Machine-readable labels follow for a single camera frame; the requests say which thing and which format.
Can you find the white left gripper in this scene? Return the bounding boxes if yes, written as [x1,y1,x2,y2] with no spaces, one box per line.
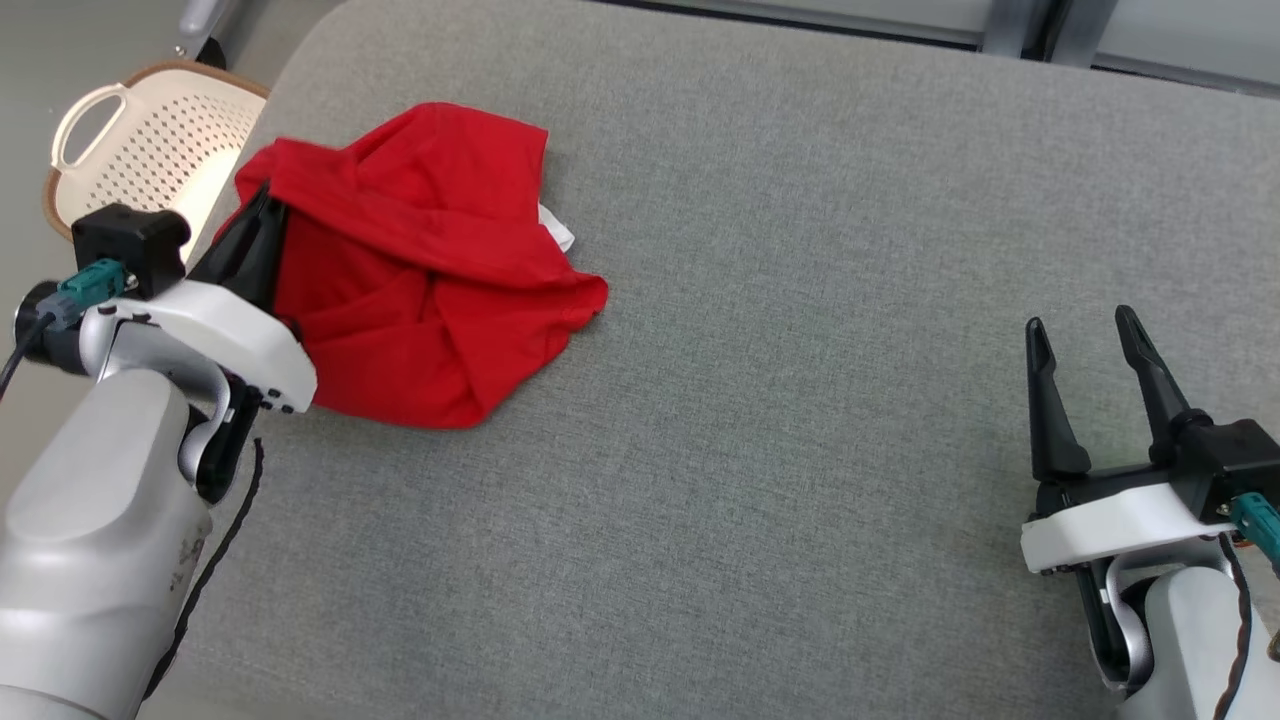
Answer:
[80,181,320,415]

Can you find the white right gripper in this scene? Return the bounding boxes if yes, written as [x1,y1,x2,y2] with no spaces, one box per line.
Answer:
[1019,304,1237,575]

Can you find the red basketball jersey white sleeves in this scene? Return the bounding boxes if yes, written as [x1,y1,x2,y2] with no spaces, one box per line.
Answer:
[215,102,609,431]

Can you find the cream perforated laundry basket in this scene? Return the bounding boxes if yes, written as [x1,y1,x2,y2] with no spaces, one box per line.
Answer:
[42,60,271,242]

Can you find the grey metal furniture leg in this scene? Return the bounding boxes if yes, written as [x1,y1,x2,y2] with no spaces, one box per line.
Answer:
[177,0,247,63]

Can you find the grey fabric sofa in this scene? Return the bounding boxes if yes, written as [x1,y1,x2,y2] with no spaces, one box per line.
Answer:
[140,0,1280,720]

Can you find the black left cable teal plug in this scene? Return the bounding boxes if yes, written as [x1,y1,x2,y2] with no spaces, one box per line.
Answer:
[0,258,138,401]

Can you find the black cable teal plug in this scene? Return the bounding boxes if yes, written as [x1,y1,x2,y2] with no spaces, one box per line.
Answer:
[0,258,138,401]
[1229,492,1280,579]

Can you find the black right cable teal plug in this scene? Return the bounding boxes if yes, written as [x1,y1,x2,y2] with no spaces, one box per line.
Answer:
[1229,492,1280,579]

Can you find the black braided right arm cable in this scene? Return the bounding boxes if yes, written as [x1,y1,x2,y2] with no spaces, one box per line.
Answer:
[1208,534,1257,720]

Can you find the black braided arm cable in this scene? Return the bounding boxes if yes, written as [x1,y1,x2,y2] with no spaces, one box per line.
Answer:
[1208,534,1257,720]
[140,437,267,701]

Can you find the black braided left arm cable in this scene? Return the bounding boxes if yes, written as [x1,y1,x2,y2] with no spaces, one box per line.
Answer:
[140,437,267,701]

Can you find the grey round partition post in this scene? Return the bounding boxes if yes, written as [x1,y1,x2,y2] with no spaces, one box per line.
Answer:
[981,0,1047,58]
[1049,0,1120,68]

